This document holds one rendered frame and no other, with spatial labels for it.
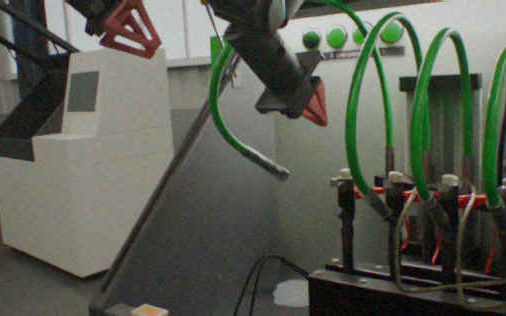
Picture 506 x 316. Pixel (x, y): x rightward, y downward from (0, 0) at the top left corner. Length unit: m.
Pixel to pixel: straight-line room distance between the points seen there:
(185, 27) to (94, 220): 2.77
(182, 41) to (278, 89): 5.16
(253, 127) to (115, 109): 2.56
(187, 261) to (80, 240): 2.63
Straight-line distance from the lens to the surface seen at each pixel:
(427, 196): 0.68
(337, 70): 1.14
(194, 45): 5.73
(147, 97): 3.81
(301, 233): 1.25
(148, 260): 0.95
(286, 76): 0.68
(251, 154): 0.81
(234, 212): 1.12
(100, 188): 3.64
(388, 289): 0.83
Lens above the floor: 1.31
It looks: 9 degrees down
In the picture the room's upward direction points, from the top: 3 degrees counter-clockwise
